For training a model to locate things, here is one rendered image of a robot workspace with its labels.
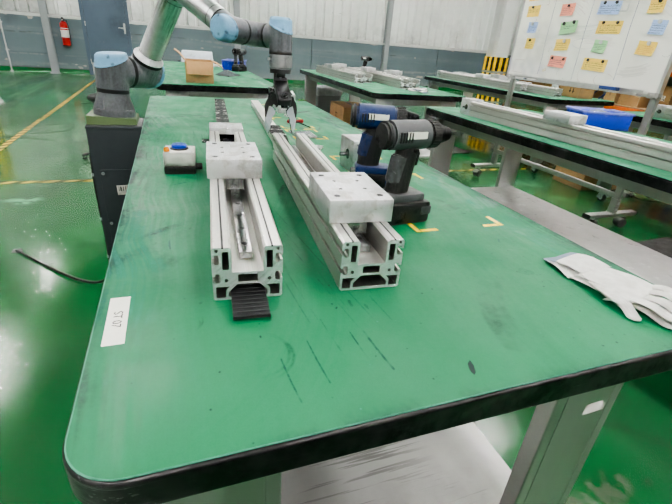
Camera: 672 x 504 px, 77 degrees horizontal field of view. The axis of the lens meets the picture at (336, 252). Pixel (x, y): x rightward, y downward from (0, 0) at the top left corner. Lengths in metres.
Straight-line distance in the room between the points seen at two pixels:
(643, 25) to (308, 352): 3.53
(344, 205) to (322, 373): 0.29
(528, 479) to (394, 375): 0.53
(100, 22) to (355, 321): 12.01
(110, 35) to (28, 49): 1.78
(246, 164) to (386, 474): 0.78
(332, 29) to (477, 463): 12.44
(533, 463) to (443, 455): 0.31
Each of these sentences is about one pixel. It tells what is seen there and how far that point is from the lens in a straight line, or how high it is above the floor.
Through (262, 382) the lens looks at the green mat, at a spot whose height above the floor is 0.78.
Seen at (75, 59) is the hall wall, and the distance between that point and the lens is 12.56.
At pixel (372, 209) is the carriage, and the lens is 0.71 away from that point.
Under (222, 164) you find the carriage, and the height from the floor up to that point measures 0.89.
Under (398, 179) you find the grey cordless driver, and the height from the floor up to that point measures 0.88.
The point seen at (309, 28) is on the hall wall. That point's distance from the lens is 12.88.
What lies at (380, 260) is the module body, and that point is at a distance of 0.68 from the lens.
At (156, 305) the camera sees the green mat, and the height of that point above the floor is 0.78.
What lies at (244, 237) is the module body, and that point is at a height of 0.84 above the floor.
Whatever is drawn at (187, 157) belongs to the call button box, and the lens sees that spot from 1.23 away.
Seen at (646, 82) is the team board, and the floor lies 1.04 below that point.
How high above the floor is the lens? 1.13
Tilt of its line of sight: 26 degrees down
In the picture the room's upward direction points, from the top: 5 degrees clockwise
